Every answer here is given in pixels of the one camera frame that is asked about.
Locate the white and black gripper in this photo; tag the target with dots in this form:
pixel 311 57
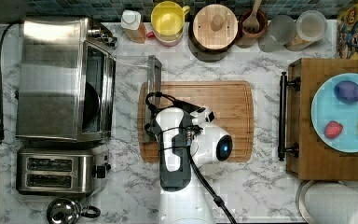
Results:
pixel 198 114

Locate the glass oven door with handle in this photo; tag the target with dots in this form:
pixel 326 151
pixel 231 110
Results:
pixel 136 76

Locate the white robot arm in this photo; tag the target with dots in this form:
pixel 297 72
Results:
pixel 187 139

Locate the stainless steel toaster oven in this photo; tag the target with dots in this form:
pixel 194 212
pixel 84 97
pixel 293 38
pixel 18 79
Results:
pixel 67 80

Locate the bamboo cutting board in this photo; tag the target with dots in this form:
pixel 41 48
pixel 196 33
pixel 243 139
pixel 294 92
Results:
pixel 230 101

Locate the brown wooden utensil holder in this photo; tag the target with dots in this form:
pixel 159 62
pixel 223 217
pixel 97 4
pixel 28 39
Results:
pixel 245 39

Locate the dark canister with wooden lid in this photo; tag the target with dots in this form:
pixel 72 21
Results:
pixel 212 32

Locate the yellow mug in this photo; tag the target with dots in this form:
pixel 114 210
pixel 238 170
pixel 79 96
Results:
pixel 168 19

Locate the wooden spoon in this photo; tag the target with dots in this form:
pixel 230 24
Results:
pixel 251 24

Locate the white cap juice bottle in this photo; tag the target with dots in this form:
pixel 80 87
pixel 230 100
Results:
pixel 131 22

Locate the wooden drawer box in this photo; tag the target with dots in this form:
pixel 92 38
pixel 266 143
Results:
pixel 307 157

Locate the frosted grey tumbler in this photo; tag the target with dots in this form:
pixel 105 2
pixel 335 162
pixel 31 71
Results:
pixel 280 31

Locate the light blue plate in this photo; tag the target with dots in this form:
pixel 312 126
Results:
pixel 326 107

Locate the red toy strawberry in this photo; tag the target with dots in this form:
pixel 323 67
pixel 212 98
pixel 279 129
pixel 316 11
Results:
pixel 332 129

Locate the clear cereal jar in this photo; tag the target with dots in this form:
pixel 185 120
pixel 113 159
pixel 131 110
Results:
pixel 310 27

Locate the stainless steel slot toaster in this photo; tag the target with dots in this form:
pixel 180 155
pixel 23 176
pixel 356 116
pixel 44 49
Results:
pixel 62 171

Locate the purple toy egg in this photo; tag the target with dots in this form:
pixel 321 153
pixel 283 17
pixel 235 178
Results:
pixel 347 92

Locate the shiny steel kettle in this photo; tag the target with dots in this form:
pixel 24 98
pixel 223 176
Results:
pixel 67 211

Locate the yellow cereal box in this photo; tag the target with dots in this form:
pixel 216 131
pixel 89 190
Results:
pixel 355 31

